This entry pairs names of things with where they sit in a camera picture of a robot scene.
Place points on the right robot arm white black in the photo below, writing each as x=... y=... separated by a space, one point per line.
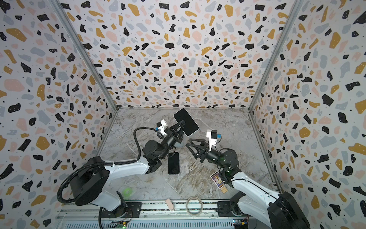
x=276 y=210

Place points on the small wooden block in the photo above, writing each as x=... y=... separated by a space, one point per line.
x=224 y=189

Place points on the phone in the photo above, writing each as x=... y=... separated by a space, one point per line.
x=191 y=126

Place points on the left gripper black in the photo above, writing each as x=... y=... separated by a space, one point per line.
x=171 y=132

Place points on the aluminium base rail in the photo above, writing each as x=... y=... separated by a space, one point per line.
x=154 y=214

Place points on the pink eraser block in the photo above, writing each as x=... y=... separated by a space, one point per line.
x=169 y=204

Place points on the black smartphone on table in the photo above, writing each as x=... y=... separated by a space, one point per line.
x=173 y=163

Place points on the colourful card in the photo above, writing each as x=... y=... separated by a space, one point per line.
x=217 y=180

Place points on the green tape roll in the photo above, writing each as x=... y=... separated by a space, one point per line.
x=127 y=192

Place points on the light blue phone case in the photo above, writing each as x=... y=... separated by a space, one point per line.
x=179 y=145

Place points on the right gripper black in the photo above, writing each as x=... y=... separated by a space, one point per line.
x=200 y=150

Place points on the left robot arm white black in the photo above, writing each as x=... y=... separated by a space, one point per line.
x=86 y=185

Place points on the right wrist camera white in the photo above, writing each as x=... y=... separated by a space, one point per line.
x=213 y=138

